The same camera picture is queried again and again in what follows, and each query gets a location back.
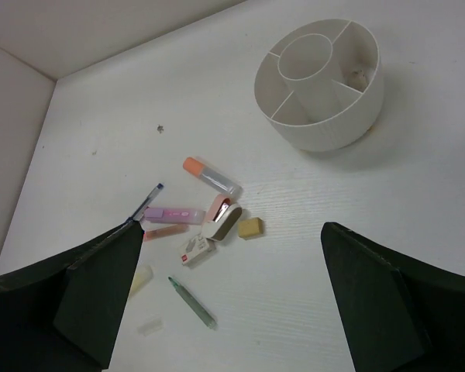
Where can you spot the white round compartment organizer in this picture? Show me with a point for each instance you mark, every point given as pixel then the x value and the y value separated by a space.
pixel 322 86

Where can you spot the pink white mini stapler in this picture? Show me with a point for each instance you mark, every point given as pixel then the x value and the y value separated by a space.
pixel 222 215

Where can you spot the green slim highlighter pen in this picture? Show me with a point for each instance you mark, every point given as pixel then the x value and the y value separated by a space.
pixel 193 304

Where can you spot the purple highlighter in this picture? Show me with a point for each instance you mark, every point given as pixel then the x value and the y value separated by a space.
pixel 187 216

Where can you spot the white staples box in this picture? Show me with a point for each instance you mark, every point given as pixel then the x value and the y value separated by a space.
pixel 196 249

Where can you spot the blue gel pen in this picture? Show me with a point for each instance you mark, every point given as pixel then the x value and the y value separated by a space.
pixel 139 213

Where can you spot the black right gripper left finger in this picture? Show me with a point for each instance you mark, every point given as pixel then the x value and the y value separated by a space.
pixel 64 313

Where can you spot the tan eraser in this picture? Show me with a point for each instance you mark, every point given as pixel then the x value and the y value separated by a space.
pixel 250 228

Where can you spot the orange cap highlighter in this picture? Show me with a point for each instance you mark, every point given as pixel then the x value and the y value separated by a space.
pixel 216 180

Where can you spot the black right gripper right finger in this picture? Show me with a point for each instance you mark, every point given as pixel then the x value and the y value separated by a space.
pixel 398 313

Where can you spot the yellow highlighter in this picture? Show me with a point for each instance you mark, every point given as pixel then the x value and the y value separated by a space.
pixel 142 276

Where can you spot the salmon slim highlighter pen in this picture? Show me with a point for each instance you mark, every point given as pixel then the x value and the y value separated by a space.
pixel 165 232

